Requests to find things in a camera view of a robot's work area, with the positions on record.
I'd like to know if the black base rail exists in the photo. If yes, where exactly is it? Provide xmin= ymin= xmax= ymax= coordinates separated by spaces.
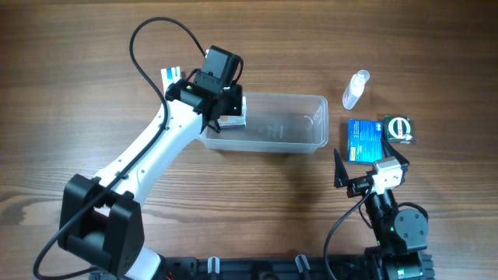
xmin=88 ymin=254 xmax=435 ymax=280

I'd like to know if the white Hansaplast plaster box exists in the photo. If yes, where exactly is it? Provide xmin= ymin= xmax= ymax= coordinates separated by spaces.
xmin=218 ymin=96 xmax=247 ymax=128

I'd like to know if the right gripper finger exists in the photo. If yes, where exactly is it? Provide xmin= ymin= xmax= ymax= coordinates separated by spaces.
xmin=381 ymin=138 xmax=409 ymax=171
xmin=334 ymin=149 xmax=349 ymax=188

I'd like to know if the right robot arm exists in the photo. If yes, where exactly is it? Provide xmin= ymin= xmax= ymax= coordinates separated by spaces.
xmin=324 ymin=139 xmax=435 ymax=280

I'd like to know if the clear plastic container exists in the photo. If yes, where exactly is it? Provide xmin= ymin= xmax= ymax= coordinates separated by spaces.
xmin=198 ymin=92 xmax=328 ymax=154

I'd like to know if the clear spray bottle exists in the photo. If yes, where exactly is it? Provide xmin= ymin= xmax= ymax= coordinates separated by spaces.
xmin=342 ymin=69 xmax=370 ymax=110

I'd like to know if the blue box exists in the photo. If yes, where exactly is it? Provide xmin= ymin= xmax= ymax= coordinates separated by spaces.
xmin=347 ymin=119 xmax=383 ymax=164

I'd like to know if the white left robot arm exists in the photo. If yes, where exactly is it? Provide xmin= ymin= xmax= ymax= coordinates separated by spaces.
xmin=56 ymin=79 xmax=243 ymax=279

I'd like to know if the green round-logo box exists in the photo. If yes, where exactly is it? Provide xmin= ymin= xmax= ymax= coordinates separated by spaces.
xmin=383 ymin=115 xmax=415 ymax=145

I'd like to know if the white Panadol box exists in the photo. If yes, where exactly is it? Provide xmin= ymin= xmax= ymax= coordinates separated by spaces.
xmin=160 ymin=66 xmax=183 ymax=91

